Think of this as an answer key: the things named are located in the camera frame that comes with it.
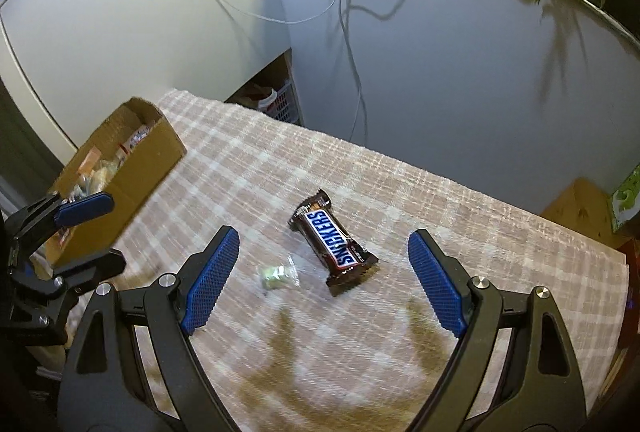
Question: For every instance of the brown chocolate bar blue lettering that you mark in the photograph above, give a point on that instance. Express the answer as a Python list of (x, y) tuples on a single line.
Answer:
[(330, 242)]

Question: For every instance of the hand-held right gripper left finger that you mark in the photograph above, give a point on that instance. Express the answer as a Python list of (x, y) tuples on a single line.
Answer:
[(210, 283)]

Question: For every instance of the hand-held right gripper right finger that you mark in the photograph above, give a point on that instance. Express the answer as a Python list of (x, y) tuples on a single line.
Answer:
[(440, 283)]

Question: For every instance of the cardboard box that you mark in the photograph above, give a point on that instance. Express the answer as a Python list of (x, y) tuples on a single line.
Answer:
[(145, 162)]

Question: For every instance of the small green candy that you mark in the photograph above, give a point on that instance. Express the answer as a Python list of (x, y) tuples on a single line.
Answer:
[(272, 274)]

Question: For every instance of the green printed box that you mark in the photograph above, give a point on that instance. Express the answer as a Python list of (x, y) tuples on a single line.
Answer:
[(627, 202)]

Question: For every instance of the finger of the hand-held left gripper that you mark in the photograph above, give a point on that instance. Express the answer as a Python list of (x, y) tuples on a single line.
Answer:
[(82, 208), (87, 268)]

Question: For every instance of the heap of mixed snack packets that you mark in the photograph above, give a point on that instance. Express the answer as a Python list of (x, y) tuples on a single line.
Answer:
[(107, 167)]

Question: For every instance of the white plastic basket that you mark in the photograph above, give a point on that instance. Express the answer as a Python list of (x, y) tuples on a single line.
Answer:
[(284, 104)]

